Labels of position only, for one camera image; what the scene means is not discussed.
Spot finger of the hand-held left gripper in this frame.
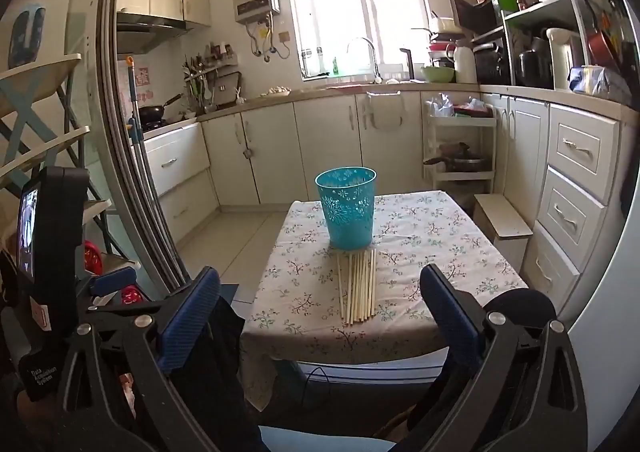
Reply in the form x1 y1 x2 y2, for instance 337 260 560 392
89 266 137 298

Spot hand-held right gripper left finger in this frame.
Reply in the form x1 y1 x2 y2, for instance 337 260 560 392
55 265 222 452

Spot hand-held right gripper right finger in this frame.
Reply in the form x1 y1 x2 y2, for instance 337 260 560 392
400 263 589 452

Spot row of chopsticks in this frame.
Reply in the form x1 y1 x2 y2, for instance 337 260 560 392
336 248 377 324

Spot teal perforated plastic basket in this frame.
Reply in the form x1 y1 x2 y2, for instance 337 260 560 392
314 165 377 251

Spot dark cloth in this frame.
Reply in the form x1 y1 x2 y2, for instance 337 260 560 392
197 289 266 452

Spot white step stool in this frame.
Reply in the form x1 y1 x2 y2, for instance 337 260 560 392
473 193 534 284

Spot floral tablecloth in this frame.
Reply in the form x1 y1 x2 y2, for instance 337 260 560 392
239 190 529 413

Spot cream wide drawer unit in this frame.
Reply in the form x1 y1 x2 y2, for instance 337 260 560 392
141 123 220 244

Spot metal mop pole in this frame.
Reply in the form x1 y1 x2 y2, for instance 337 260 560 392
126 56 167 200

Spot wooden folding rack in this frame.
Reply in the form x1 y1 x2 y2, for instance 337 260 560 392
0 53 127 260

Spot black wok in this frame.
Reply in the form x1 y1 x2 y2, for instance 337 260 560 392
137 93 184 127

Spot metal pot with lid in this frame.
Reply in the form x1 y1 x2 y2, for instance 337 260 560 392
423 142 494 174

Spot white rolling cart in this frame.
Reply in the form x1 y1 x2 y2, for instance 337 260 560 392
422 99 499 194

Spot light blue cloth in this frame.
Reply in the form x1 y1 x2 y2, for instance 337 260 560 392
259 426 397 452

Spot cream panelled door cabinet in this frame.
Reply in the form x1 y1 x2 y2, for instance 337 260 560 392
479 92 552 233

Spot cream three-drawer cabinet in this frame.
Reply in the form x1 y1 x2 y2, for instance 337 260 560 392
520 102 622 314

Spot white printed board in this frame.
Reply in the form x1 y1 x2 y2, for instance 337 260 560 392
0 0 78 69

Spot white plastic bag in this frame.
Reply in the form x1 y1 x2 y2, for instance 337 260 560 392
364 90 406 134

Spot steel range hood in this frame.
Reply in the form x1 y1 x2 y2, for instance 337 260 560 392
116 12 189 56

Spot green bowl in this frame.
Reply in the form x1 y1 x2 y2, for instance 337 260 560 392
419 65 455 84

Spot white thermos jug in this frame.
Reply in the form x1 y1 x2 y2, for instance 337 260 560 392
453 45 479 85

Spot black oven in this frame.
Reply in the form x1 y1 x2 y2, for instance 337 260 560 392
472 27 514 86

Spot black cooker pot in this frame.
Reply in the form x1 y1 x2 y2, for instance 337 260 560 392
516 36 554 89

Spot chrome kitchen faucet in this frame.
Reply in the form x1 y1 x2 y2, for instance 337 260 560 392
347 36 383 84

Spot stacked pots and bowls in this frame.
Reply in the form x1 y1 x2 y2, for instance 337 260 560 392
426 16 467 69

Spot blue package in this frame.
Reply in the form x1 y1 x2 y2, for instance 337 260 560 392
567 64 632 106

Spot white electric kettle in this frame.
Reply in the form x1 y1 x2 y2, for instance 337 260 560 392
545 27 587 91

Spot red pan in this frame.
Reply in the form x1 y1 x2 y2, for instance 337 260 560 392
587 28 622 69

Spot kitchen window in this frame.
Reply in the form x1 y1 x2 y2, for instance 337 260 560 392
284 0 432 81

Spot white shelf rack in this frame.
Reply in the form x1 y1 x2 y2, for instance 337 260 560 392
501 0 602 91

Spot white table frame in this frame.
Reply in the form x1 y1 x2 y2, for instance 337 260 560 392
294 349 451 383

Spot metal sliding door frame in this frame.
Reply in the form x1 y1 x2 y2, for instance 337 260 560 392
94 0 202 294

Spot black cable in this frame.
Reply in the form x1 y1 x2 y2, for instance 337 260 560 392
299 366 332 415

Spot wall utensil rack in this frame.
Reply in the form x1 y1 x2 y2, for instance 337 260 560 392
183 43 242 114

